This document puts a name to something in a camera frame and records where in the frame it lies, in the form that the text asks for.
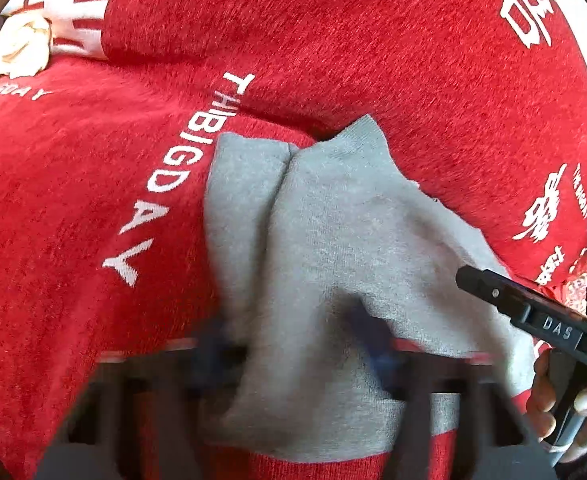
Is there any grey knitted garment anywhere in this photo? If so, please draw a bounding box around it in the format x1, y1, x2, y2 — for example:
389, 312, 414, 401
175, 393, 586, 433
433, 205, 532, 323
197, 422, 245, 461
202, 116, 536, 463

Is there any person's right hand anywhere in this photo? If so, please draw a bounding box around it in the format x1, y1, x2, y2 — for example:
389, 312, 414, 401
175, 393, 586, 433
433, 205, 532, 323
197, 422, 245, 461
525, 349, 587, 466

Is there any cream yellow small cloth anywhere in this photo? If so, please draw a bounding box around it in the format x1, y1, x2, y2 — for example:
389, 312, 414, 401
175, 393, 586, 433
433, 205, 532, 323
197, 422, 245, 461
0, 11, 52, 79

